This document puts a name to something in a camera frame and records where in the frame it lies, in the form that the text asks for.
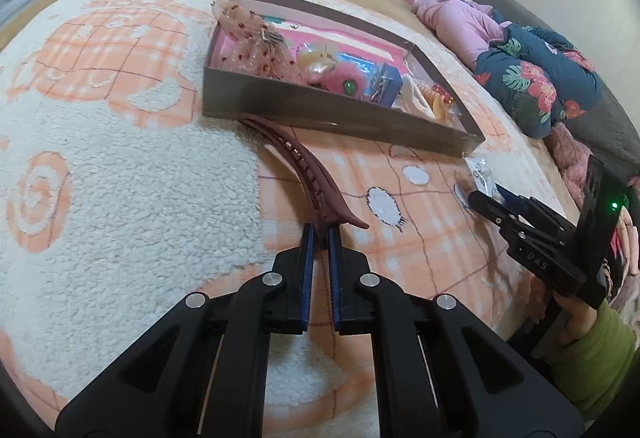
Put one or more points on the orange and white fleece blanket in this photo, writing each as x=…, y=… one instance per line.
x=125, y=178

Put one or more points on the brown cardboard box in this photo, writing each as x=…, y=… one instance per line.
x=325, y=113

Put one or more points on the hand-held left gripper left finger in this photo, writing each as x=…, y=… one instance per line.
x=307, y=268

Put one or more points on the red ball earrings card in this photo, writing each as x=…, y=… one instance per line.
x=441, y=91

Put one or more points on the pearl earrings card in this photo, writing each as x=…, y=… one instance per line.
x=481, y=170

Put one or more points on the pink dotted bow hair clip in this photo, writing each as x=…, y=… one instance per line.
x=250, y=43

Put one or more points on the pink fleece cloth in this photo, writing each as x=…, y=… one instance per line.
x=570, y=158

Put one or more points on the pink paper liner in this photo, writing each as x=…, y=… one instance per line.
x=350, y=38

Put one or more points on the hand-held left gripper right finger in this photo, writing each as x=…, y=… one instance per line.
x=334, y=278

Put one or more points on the small blue box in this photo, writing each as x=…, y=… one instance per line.
x=385, y=83

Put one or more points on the blue printed card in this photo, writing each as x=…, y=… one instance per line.
x=357, y=59

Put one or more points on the pink quilt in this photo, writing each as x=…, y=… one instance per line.
x=460, y=23

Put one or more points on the person's right hand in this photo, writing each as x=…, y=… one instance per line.
x=575, y=320

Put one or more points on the maroon hair clip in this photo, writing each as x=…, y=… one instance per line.
x=305, y=158

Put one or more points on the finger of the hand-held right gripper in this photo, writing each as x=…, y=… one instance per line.
x=535, y=215
x=492, y=210

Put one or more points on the grey headboard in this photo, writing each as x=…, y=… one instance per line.
x=575, y=38

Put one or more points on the dark floral quilt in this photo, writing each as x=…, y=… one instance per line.
x=535, y=78

